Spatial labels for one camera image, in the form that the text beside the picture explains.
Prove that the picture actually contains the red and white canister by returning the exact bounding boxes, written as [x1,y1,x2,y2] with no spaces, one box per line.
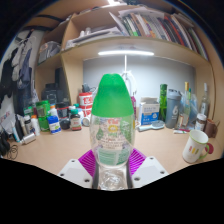
[78,92,94,118]

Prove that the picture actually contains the hanging clothes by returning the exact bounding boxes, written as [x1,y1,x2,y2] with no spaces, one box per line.
[0,31,36,111]

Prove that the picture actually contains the clear bottle with yellow cap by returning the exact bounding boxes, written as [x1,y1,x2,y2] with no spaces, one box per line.
[181,81,192,128]

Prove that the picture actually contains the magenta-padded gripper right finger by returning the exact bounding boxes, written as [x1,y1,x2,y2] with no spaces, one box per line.
[125,148,169,190]

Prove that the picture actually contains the black appliance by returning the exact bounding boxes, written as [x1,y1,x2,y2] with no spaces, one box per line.
[40,82,68,106]

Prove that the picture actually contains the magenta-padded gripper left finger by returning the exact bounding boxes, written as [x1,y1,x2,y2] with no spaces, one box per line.
[57,149,101,190]

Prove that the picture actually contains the brown cup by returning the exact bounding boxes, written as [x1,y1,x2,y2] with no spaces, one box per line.
[203,118,221,139]

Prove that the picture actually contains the white bottle with blue label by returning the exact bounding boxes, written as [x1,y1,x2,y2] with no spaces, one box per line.
[46,114,63,135]

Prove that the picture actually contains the clear glass bottle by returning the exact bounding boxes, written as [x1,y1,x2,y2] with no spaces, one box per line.
[199,82,211,118]

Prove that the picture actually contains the green jar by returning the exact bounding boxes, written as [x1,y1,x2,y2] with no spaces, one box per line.
[35,100,51,118]

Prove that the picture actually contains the clear bottle with green cap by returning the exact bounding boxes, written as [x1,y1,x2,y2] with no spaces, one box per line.
[89,73,137,192]

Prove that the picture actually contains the silver can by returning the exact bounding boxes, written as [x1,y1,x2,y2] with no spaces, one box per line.
[20,132,37,145]

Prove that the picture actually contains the white light bar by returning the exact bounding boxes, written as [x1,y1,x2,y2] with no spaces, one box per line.
[97,49,155,57]

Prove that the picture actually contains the white lamp stand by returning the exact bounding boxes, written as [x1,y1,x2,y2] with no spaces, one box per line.
[120,54,138,98]

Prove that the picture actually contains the white tube with green end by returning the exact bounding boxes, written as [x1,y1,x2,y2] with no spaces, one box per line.
[172,128,191,135]

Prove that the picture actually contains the black cables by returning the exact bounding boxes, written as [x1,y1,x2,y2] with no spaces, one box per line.
[0,131,19,160]

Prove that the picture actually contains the white mug with green rim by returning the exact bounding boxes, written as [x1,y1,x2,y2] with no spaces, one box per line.
[182,129,215,164]

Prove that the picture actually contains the light blue hairbrush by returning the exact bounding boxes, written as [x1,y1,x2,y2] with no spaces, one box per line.
[137,119,166,133]

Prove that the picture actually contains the white and blue cardboard box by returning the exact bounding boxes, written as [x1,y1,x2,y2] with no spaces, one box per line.
[138,97,161,127]

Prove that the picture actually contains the dark brown pill bottle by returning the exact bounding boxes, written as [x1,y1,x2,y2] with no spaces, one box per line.
[69,108,83,132]

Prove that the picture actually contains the brown jar with white lid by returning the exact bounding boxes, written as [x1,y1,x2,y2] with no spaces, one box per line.
[194,113,208,132]

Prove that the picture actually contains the grey shaker bottle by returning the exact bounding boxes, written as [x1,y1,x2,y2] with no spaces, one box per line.
[164,88,183,130]

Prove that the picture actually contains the tall green bottle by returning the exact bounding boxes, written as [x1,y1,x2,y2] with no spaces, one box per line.
[158,83,169,123]

